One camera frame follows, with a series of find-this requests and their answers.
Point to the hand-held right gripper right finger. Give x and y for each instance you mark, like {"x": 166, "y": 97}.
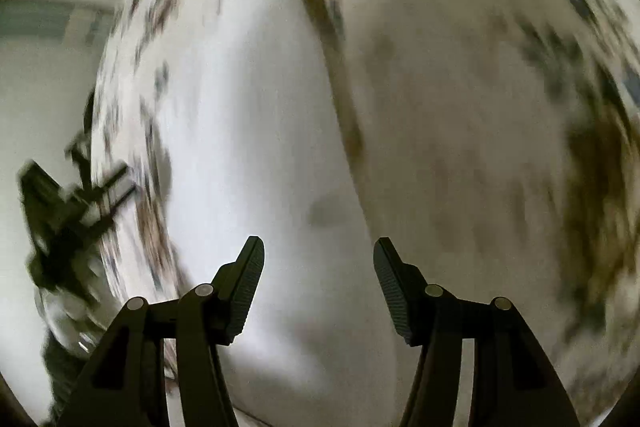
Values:
{"x": 395, "y": 292}

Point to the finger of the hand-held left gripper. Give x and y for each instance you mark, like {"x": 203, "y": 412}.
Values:
{"x": 97, "y": 182}
{"x": 112, "y": 207}

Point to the white printed blanket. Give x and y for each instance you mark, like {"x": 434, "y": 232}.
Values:
{"x": 240, "y": 107}

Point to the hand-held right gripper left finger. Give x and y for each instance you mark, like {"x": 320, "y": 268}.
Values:
{"x": 247, "y": 292}

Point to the cream garment with brown trim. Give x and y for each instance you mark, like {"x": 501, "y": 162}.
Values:
{"x": 450, "y": 132}

